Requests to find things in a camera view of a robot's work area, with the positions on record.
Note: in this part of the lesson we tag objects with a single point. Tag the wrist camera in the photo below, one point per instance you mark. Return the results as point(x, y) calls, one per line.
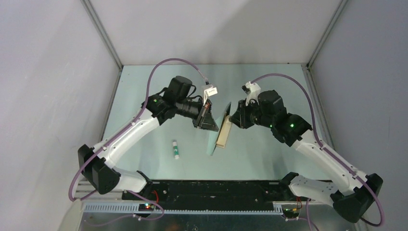
point(207, 91)
point(252, 91)

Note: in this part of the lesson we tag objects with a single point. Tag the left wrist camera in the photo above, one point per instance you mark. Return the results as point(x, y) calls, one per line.
point(207, 91)

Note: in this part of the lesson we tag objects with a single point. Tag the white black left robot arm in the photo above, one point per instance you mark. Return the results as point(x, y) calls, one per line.
point(98, 163)

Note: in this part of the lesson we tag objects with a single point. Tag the right controller board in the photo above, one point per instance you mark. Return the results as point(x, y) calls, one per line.
point(291, 213)

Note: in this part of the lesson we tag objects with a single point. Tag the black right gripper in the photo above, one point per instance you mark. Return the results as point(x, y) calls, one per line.
point(239, 118)

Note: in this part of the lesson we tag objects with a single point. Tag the left controller board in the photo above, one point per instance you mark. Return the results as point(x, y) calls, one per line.
point(146, 207)

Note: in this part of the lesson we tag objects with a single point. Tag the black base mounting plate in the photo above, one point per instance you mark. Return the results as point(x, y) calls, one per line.
point(217, 195)

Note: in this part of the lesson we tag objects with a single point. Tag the controller board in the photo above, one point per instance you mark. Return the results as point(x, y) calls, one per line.
point(291, 213)
point(146, 207)

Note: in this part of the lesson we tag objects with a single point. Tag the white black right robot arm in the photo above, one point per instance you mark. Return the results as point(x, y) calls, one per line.
point(350, 191)

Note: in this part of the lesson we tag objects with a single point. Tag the green white glue stick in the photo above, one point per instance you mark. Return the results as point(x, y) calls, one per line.
point(175, 149)

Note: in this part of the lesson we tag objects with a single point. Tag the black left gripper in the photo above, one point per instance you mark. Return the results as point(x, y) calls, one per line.
point(204, 119)

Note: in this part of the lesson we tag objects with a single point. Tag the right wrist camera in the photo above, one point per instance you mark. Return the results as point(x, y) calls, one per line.
point(252, 91)

